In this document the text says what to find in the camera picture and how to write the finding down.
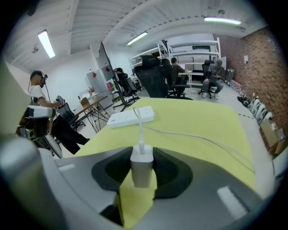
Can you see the black office chair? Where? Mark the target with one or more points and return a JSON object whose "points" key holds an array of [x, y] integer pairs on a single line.
{"points": [[67, 114], [127, 85], [167, 74], [153, 76], [205, 66]]}

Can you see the cardboard box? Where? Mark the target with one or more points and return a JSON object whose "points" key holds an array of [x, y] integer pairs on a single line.
{"points": [[270, 132]]}

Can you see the wooden desk with black legs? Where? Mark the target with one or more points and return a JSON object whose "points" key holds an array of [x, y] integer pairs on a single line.
{"points": [[90, 103]]}

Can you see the round ceiling fixture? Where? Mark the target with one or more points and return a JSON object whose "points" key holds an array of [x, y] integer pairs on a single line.
{"points": [[35, 48]]}

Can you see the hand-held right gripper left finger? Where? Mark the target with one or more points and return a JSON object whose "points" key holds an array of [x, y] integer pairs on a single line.
{"points": [[90, 177]]}

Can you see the white cabinet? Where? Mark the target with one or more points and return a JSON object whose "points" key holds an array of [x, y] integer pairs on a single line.
{"points": [[96, 83]]}

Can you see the small potted plant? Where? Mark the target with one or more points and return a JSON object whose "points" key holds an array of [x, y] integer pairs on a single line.
{"points": [[91, 89]]}

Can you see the laptop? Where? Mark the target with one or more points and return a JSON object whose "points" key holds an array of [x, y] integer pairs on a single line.
{"points": [[181, 66]]}

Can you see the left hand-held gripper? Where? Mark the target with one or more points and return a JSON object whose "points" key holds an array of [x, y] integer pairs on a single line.
{"points": [[33, 130]]}

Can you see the white USB charger adapter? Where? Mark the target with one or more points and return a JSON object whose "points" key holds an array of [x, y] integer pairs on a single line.
{"points": [[141, 168]]}

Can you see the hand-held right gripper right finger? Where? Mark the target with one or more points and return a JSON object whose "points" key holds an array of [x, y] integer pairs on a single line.
{"points": [[198, 193]]}

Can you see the black display on rolling stand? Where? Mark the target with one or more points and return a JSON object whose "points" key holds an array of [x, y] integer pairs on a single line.
{"points": [[105, 63]]}

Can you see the white smoke detector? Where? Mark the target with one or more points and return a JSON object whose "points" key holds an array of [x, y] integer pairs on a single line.
{"points": [[221, 11]]}

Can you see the long ceiling light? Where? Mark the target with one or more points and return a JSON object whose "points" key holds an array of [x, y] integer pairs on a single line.
{"points": [[137, 38], [46, 43], [222, 20]]}

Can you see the row of white round devices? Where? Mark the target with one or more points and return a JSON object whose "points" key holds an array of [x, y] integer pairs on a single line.
{"points": [[261, 110]]}

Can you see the white metal shelf rack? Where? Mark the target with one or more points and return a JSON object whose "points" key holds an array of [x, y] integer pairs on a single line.
{"points": [[195, 52], [144, 53]]}

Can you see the pink basket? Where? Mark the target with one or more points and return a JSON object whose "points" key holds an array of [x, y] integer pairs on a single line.
{"points": [[109, 85]]}

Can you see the white object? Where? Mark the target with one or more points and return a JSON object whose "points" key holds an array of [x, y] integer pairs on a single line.
{"points": [[126, 118]]}

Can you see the small white table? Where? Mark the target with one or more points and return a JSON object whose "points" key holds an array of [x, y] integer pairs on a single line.
{"points": [[187, 74]]}

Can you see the yellow-green tablecloth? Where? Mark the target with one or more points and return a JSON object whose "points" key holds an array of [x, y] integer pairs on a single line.
{"points": [[191, 116]]}

